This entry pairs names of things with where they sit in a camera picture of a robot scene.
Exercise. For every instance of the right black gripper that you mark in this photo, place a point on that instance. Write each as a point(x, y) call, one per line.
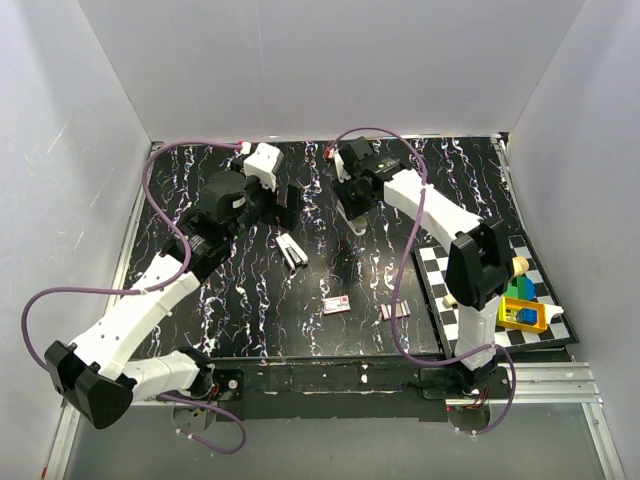
point(351, 211)

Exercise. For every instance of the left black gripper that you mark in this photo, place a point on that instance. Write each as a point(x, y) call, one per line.
point(284, 216)

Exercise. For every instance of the white black stapler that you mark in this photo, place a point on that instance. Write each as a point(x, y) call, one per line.
point(292, 253)

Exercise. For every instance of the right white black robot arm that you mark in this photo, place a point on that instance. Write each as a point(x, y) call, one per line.
point(480, 264)

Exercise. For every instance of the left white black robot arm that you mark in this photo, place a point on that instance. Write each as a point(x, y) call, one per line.
point(95, 372)

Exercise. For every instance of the red white staple box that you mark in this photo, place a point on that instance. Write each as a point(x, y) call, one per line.
point(336, 305)

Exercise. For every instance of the silver staple strips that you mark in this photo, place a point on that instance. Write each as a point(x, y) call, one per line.
point(401, 310)

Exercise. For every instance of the wooden peg doll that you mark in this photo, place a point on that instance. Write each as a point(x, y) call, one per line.
point(520, 267)

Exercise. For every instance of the green toy brick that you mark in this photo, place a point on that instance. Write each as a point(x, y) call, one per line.
point(522, 288)

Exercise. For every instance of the blue toy brick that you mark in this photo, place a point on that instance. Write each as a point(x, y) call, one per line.
point(527, 316)

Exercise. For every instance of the white plastic piece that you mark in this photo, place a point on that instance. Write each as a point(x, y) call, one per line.
point(550, 312)

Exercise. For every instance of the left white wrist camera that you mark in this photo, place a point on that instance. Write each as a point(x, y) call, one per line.
point(263, 162)

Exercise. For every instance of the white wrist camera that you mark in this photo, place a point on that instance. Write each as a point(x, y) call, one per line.
point(263, 162)
point(348, 158)

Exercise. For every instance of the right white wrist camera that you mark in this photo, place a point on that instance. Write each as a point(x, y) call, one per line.
point(348, 158)

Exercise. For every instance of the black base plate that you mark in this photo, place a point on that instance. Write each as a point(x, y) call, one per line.
point(375, 387)

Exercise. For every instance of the aluminium mounting rail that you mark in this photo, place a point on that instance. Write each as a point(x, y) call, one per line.
point(529, 383)

